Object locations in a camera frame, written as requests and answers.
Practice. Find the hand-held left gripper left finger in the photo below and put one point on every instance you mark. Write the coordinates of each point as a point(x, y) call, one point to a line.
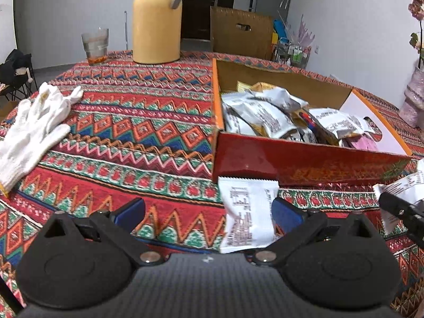
point(129, 212)

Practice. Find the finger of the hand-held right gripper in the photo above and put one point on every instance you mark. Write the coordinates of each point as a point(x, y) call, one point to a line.
point(402, 210)

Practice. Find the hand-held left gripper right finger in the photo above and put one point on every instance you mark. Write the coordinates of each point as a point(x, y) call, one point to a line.
point(286, 213)

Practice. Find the white snack packet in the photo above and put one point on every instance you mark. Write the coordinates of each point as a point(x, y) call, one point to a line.
point(246, 212)
point(407, 184)

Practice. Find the orange red cardboard box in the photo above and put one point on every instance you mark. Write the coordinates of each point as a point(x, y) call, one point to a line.
point(298, 162)

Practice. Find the pink snack packet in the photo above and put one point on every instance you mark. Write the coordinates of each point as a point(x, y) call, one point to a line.
point(362, 142)

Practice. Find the pile of silver snack packets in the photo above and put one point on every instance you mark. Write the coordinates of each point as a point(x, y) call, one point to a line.
point(265, 112)

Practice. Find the pink vase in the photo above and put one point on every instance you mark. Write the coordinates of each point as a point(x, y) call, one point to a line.
point(414, 99)

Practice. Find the white cotton glove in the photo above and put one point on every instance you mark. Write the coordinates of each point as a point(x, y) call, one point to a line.
point(33, 132)

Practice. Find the small brown cardboard box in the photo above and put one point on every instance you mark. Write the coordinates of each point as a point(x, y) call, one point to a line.
point(6, 109)

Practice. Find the glass cup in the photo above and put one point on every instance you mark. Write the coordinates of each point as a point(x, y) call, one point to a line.
point(95, 46)

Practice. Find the black folding chair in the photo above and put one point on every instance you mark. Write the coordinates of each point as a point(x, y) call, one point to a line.
point(16, 73)

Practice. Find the pink feathery decoration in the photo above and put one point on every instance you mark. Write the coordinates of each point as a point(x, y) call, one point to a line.
point(303, 33)

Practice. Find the mop stick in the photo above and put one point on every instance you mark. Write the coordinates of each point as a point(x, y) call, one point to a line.
point(126, 29)

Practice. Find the large brown cardboard box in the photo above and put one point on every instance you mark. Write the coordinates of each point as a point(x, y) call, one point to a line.
point(240, 36)

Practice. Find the blue bag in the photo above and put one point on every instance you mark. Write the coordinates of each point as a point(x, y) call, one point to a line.
point(280, 29)

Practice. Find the yellow thermos jug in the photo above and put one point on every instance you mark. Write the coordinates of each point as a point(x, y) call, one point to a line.
point(155, 23)

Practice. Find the dried pink roses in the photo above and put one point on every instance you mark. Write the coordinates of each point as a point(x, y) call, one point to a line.
point(416, 6)

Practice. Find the dark door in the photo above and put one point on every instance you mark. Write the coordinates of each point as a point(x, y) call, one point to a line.
point(205, 3)

